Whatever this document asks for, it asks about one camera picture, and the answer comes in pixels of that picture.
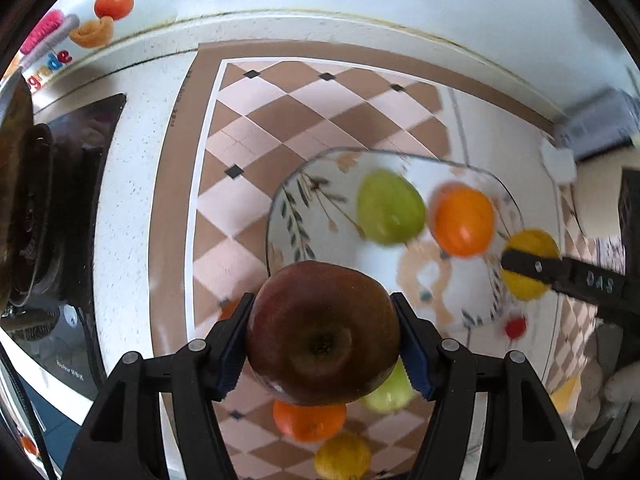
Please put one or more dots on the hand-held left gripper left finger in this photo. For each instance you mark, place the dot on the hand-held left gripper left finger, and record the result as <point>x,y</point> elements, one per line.
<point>232,355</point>

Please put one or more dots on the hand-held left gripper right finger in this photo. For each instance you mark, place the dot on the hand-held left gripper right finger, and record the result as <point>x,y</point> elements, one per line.
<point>415,355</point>

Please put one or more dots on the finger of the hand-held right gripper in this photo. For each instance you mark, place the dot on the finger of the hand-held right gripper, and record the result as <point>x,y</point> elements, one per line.
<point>535,266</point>

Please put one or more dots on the yellow lemon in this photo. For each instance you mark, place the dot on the yellow lemon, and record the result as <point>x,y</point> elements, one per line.
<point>530,240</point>
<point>342,457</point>

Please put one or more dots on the dark red apple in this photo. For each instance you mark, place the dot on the dark red apple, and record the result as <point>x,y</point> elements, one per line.
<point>320,330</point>

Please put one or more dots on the leaf pattern oval plate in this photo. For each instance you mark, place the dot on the leaf pattern oval plate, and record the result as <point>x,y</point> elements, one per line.
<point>325,230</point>

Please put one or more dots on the green apple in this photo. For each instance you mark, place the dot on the green apple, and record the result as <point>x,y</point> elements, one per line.
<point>392,395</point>
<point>390,207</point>

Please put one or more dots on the orange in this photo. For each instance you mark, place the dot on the orange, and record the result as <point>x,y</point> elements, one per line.
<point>462,220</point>
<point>307,422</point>

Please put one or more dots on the grey fuzzy slipper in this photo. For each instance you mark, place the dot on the grey fuzzy slipper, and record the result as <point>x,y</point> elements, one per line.
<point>620,395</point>
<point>587,395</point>

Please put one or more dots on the white crumpled tissue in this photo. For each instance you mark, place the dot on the white crumpled tissue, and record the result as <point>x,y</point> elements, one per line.
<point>557,160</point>

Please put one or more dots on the grey spray can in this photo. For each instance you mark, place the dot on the grey spray can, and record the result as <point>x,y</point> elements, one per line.
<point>595,120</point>

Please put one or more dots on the checkered kitchen mat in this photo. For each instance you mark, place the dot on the checkered kitchen mat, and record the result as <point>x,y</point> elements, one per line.
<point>240,160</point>

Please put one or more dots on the blue cabinet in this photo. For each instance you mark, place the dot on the blue cabinet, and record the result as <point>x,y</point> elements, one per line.
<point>30,410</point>

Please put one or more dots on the black gas stove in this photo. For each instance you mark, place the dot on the black gas stove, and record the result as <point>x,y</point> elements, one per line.
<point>85,160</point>

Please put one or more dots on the black wok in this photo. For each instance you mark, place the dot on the black wok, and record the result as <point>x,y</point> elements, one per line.
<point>12,185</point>

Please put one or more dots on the gold ingot wall sticker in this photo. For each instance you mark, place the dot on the gold ingot wall sticker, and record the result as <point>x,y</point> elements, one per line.
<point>92,34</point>

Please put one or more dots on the colourful letter wall sticker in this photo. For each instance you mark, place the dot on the colourful letter wall sticker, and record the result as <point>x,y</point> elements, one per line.
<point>47,40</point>

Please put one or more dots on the orange fruit wall sticker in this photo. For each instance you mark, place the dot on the orange fruit wall sticker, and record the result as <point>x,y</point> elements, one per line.
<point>114,2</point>

